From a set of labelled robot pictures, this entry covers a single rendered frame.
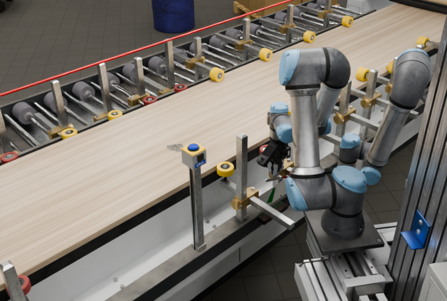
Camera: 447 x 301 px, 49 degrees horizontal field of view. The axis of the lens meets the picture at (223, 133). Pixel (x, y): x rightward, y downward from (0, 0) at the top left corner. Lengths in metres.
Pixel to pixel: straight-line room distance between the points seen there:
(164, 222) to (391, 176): 2.13
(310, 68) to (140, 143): 1.18
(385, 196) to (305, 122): 2.16
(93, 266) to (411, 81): 1.42
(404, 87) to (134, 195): 1.18
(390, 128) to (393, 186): 2.01
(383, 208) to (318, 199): 1.98
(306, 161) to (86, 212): 0.97
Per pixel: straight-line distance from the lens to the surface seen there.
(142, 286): 2.06
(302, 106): 1.59
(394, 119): 1.79
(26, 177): 2.42
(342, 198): 1.65
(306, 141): 1.60
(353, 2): 4.93
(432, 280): 1.48
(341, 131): 2.66
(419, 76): 1.76
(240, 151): 2.04
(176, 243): 2.32
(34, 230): 2.11
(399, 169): 4.00
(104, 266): 2.18
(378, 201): 3.63
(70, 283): 2.13
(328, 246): 1.73
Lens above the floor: 2.25
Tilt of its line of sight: 32 degrees down
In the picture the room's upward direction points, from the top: 1 degrees counter-clockwise
